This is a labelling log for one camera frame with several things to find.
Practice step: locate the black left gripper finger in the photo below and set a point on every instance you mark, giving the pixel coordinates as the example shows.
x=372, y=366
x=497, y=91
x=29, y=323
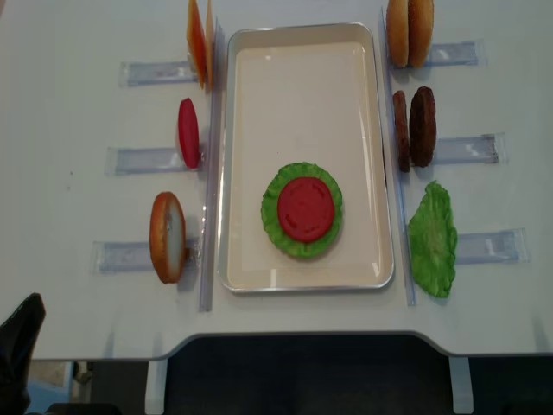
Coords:
x=19, y=334

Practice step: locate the thin brown meat patty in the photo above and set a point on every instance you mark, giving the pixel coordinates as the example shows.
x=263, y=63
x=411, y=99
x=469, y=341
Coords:
x=401, y=129

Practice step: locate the clear pusher track tomato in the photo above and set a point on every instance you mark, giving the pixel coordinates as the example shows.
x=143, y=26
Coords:
x=123, y=162

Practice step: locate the upright red tomato slice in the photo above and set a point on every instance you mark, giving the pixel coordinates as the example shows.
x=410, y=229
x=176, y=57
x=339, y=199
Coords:
x=188, y=134

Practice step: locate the green lettuce leaf on tray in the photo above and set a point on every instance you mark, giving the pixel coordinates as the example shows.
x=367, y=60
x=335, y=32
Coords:
x=270, y=221

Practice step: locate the clear pusher track cheese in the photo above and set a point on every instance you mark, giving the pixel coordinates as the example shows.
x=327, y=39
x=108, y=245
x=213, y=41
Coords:
x=155, y=73

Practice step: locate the red tomato slice on tray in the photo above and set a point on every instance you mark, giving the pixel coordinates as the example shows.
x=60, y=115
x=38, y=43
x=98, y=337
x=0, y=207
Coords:
x=305, y=209

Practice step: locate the orange cheese slice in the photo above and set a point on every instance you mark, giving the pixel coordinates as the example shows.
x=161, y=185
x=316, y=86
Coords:
x=196, y=42

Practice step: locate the upright green lettuce leaf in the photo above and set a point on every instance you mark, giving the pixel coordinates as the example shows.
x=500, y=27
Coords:
x=433, y=241

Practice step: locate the dark brown meat patty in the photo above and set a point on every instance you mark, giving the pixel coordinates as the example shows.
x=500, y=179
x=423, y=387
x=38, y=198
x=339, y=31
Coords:
x=422, y=127

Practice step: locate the clear pusher track lettuce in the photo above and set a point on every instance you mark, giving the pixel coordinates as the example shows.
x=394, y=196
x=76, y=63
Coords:
x=506, y=246

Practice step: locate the clear pusher track patties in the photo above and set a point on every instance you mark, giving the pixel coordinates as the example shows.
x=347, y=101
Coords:
x=487, y=148

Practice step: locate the clear pusher track left bun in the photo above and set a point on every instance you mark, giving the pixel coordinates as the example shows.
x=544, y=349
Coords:
x=120, y=257

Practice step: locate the white table leg left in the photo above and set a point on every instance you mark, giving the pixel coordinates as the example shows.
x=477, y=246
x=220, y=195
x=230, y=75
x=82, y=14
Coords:
x=154, y=399

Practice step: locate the white table leg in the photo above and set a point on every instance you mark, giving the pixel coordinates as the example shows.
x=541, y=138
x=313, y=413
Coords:
x=154, y=399
x=461, y=384

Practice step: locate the upright bun slice left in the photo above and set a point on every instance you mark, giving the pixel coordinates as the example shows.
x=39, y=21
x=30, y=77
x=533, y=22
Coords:
x=167, y=238

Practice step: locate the white rectangular metal tray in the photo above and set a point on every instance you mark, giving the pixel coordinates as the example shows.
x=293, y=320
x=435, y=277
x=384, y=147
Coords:
x=303, y=94

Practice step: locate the white table leg right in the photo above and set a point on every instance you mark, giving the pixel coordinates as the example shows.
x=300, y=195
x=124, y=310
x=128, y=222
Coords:
x=461, y=384

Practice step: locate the tan bun half left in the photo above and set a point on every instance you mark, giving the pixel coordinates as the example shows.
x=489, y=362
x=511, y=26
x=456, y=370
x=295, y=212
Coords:
x=397, y=31

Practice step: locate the tan bun half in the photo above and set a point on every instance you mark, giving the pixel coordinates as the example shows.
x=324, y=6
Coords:
x=397, y=31
x=421, y=24

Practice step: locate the tan bun half right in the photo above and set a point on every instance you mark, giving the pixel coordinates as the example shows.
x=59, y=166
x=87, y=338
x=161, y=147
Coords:
x=421, y=24

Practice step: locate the clear pusher track right buns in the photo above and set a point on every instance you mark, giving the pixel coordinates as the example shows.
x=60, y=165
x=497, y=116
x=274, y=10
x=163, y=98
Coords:
x=464, y=53

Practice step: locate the left clear acrylic rail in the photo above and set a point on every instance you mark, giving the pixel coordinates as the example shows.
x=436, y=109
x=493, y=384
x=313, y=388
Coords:
x=211, y=205

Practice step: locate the clear acrylic rail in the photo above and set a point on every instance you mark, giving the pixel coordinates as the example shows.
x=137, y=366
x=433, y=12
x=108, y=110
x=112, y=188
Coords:
x=211, y=205
x=396, y=174

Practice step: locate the right clear acrylic rail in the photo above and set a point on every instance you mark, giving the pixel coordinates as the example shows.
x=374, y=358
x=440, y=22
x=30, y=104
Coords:
x=396, y=174

